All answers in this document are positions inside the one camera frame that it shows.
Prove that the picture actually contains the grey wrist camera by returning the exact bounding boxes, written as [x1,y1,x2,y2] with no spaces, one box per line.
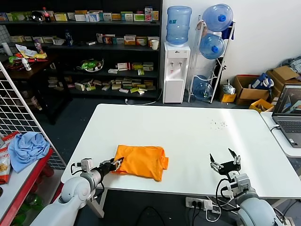
[227,171,252,196]
[80,158,93,172]

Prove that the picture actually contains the white metal jug rack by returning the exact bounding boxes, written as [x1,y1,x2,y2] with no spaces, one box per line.
[187,14,237,104]

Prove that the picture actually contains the dark blue drink bottle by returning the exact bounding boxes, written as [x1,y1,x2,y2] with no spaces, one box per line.
[64,29,73,46]

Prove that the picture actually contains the grey blue clothes pile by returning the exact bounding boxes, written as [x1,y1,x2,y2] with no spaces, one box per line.
[281,56,301,73]

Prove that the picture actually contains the large white table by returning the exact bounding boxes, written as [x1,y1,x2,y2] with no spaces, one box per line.
[61,103,297,217]

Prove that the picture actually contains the dark red round container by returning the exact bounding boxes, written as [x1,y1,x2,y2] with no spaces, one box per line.
[35,163,55,189]

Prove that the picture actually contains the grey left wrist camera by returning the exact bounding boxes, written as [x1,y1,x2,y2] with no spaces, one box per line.
[80,158,93,172]

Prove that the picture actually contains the white orange snack bag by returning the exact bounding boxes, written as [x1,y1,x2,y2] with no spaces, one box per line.
[15,43,36,58]

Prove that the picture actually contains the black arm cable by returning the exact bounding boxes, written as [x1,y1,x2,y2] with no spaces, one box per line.
[70,161,83,176]
[215,178,240,211]

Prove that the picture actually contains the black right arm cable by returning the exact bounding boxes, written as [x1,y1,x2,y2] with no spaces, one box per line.
[215,178,240,211]

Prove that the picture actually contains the yellow plastic bin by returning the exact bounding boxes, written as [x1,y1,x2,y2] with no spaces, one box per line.
[249,98,276,113]

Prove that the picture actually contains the red white snack packet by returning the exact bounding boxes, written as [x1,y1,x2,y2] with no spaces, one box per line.
[1,131,21,146]

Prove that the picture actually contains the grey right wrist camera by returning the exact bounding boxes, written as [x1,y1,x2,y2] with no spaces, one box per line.
[227,171,252,196]

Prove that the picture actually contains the blue water jug with label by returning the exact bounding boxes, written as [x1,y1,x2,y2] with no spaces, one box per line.
[166,6,193,45]

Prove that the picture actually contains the dark blue hanging cloth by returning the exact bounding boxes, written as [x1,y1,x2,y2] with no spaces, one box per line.
[222,21,236,40]

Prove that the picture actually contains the black shelving unit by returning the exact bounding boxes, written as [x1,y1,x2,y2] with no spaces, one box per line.
[0,0,163,99]

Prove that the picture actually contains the blue capped water jug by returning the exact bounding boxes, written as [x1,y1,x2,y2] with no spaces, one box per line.
[191,74,214,100]
[199,32,226,60]
[202,3,235,32]

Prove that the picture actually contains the red white snack bag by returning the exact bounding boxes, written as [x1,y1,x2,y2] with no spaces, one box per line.
[0,145,12,185]

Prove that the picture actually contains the small dark crumbs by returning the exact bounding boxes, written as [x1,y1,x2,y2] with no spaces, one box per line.
[211,119,228,129]

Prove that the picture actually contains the green white bowl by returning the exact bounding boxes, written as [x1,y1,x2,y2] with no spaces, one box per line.
[76,58,105,72]

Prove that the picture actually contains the pink purple drink bottle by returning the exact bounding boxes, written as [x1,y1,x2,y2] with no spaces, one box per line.
[34,39,44,54]

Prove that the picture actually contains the blue shopping bag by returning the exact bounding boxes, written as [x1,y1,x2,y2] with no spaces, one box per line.
[249,72,275,90]

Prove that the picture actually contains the white power strip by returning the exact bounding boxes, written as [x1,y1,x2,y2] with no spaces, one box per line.
[185,196,214,211]

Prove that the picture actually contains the white blue medicine box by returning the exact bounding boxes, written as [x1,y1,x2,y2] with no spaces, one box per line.
[85,12,100,22]

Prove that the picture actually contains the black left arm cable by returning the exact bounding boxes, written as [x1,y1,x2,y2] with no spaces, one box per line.
[70,161,83,176]

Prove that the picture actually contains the small white side table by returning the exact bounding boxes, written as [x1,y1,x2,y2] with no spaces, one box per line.
[261,112,301,158]

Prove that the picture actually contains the white floor power cable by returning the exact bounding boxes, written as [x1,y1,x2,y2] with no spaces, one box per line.
[125,89,164,105]

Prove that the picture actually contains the small white bottle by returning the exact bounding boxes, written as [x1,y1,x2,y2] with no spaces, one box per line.
[22,57,32,71]

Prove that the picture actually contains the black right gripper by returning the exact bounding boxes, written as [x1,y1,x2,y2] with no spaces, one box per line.
[209,147,242,176]

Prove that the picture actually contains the grey plastic bag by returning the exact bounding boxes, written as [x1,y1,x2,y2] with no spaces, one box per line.
[222,79,237,95]

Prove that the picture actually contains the red edged white cart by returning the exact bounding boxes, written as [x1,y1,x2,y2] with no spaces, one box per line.
[0,131,68,226]

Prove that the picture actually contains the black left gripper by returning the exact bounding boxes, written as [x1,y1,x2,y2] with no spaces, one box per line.
[99,156,125,174]

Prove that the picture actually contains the grey laptop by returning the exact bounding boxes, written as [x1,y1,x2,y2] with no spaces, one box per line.
[271,83,301,148]

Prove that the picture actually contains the light blue crumpled cloth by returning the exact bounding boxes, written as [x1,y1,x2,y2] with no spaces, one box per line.
[8,131,51,174]

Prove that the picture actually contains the tan cardboard box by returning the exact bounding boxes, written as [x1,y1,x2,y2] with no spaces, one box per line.
[268,65,301,102]

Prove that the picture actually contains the white water dispenser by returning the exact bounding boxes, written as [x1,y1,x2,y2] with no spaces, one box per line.
[162,41,191,104]

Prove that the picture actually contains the black shiny helmet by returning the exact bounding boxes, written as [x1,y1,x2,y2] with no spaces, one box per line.
[31,10,45,23]

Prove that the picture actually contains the cola bottle red cap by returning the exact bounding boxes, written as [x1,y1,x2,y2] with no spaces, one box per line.
[42,6,52,23]

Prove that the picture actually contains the open brown cardboard box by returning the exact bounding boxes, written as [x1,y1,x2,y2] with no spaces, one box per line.
[234,74,271,105]

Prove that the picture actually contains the green plastic bottle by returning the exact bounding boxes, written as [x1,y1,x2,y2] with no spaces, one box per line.
[23,193,44,211]

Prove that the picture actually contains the dark wooden table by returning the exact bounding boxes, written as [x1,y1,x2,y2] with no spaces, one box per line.
[0,53,71,125]

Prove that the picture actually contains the yellow orange medicine box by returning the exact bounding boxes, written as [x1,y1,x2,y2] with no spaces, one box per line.
[123,34,137,45]

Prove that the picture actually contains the white wire grid panel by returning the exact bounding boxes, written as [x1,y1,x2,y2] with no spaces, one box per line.
[0,60,68,170]

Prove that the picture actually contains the black floor cable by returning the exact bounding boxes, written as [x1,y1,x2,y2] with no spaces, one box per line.
[136,206,165,226]

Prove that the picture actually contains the orange t-shirt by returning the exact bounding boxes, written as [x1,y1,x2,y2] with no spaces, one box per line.
[110,145,169,182]

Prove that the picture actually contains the small yellow box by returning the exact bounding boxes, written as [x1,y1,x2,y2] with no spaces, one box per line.
[220,91,238,103]

